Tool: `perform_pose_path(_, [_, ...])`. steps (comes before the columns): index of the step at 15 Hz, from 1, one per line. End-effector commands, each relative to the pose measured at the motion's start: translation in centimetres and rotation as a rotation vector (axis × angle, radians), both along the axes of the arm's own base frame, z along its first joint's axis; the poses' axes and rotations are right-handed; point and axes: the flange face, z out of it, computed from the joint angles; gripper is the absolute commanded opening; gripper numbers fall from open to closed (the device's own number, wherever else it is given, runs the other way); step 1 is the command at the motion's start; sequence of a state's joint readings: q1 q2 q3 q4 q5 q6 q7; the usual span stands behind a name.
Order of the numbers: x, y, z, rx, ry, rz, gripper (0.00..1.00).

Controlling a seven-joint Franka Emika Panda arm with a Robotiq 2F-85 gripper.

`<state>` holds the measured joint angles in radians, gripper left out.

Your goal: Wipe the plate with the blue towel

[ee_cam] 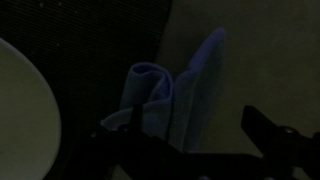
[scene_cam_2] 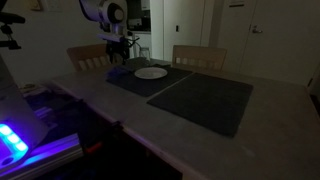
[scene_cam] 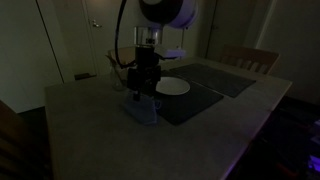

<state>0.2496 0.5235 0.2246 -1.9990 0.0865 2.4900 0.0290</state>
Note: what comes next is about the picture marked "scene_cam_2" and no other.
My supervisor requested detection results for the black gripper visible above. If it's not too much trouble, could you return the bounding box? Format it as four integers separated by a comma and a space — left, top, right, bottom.
106, 38, 131, 63

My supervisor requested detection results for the blue towel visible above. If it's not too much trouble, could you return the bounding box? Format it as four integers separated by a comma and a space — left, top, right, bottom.
107, 66, 130, 79

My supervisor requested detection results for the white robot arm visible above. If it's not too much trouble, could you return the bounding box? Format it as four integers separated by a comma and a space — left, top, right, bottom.
79, 0, 130, 63

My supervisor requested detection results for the wooden chair near towel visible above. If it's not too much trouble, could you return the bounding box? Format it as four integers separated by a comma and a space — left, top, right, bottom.
67, 44, 122, 72

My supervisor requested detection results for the white round plate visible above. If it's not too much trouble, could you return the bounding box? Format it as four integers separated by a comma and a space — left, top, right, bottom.
134, 67, 168, 80

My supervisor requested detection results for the dark placemat under plate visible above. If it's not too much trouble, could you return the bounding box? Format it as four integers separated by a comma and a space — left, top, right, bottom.
105, 65, 191, 97

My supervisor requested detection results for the white kitchen appliance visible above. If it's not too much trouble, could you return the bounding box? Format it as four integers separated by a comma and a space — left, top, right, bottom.
128, 32, 152, 58

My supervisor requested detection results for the clear glass jar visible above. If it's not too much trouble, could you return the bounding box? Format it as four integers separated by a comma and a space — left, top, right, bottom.
139, 47, 151, 60

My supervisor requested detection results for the wooden chair near door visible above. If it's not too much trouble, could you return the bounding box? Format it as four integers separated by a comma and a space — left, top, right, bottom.
172, 45, 227, 70

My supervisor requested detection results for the dark empty placemat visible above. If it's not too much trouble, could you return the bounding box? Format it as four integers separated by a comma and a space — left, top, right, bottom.
148, 73, 254, 137

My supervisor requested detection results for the blue lit control box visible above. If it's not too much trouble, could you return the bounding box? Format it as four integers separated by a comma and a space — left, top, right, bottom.
0, 124, 29, 168

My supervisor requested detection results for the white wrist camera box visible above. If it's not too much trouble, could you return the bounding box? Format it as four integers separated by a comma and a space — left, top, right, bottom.
98, 33, 126, 42

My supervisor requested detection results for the door with metal handle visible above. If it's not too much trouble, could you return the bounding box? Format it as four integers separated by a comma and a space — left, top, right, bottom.
240, 0, 320, 86

